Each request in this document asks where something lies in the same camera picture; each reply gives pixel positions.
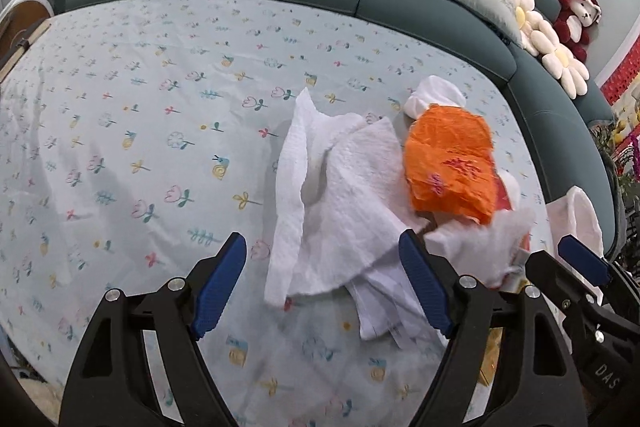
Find potted flower plants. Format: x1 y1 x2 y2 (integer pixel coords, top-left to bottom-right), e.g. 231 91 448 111
590 102 640 208

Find orange crinkled wrapper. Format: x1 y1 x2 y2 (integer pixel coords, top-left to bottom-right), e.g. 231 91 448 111
404 104 501 225

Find large white paper towel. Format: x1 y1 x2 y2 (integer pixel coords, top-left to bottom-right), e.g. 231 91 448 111
264 87 441 308

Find white trash bin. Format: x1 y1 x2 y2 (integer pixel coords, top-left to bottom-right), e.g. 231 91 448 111
547 187 606 268

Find small white paper towel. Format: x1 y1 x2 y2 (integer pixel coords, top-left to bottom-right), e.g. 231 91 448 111
432 207 537 293

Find white tissue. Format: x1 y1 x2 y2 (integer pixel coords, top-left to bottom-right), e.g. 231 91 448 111
404 76 467 118

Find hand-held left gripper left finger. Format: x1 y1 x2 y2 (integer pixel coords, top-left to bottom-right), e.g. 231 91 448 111
59 232 248 427

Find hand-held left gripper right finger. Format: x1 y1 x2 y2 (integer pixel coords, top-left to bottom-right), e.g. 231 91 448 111
398 228 588 427

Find floral print tablecloth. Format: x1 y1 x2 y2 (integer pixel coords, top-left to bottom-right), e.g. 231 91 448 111
0 0 556 427

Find brown round stool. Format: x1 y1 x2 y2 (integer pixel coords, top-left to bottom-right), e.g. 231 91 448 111
0 0 53 58

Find red teddy bear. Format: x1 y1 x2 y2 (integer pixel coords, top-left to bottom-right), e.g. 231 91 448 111
552 0 602 62

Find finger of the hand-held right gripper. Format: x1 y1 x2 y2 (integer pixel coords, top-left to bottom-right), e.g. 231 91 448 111
557 234 640 308
525 249 608 333

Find red and white paper box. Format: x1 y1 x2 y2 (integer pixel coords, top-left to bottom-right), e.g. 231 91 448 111
492 169 523 212

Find red wall poster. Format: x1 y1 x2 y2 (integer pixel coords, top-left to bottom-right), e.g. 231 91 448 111
600 57 640 108

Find white daisy flower cushion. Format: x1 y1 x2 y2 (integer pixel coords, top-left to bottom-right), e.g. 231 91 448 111
497 0 551 58
530 24 591 98

